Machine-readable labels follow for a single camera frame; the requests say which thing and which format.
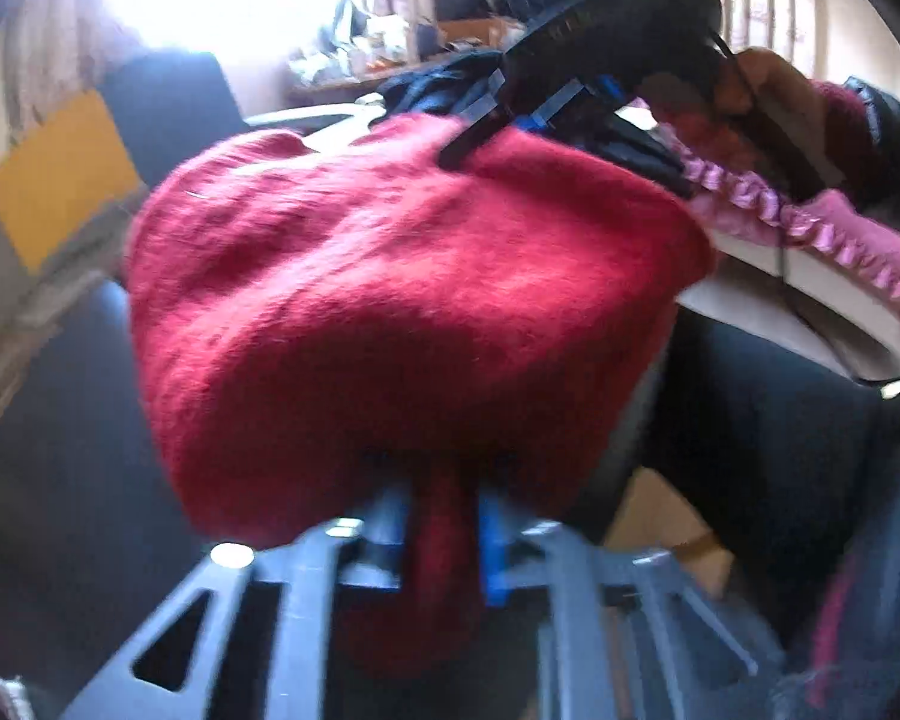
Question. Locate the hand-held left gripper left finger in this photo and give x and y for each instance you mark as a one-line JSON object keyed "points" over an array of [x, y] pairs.
{"points": [[379, 540]]}

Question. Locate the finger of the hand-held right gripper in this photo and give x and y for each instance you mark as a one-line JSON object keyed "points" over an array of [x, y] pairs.
{"points": [[570, 101], [480, 131]]}

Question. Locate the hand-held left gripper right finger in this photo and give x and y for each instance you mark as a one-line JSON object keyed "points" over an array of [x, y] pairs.
{"points": [[493, 555]]}

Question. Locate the red knit sweater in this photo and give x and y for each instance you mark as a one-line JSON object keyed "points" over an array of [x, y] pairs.
{"points": [[382, 277]]}

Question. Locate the person's right forearm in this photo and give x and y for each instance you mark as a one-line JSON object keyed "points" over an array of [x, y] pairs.
{"points": [[847, 127]]}

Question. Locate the person's right hand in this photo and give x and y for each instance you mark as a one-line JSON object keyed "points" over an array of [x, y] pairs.
{"points": [[776, 97]]}

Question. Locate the dark blue garment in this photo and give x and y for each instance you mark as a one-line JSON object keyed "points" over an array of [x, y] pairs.
{"points": [[435, 82]]}

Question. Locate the cluttered desk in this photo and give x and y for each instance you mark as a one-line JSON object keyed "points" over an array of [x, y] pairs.
{"points": [[367, 52]]}

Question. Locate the patterned grey curtain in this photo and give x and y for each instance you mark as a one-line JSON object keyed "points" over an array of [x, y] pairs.
{"points": [[765, 0]]}

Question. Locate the white chair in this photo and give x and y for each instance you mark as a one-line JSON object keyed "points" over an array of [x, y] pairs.
{"points": [[307, 116]]}

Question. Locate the cardboard box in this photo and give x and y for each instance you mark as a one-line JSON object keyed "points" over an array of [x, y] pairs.
{"points": [[660, 510]]}

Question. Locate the pink ruffled garment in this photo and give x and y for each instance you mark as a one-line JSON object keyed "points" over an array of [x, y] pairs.
{"points": [[855, 232]]}

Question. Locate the person's dark pants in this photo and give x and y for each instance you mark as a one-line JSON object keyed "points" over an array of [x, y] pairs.
{"points": [[795, 450]]}

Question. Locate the blue bed sheet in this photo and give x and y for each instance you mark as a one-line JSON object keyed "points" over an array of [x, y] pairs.
{"points": [[60, 465]]}

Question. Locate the grey yellow blue blanket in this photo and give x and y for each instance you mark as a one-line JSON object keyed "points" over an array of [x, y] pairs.
{"points": [[60, 172]]}

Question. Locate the white floral bedding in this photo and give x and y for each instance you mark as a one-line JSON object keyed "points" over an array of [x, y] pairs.
{"points": [[60, 30]]}

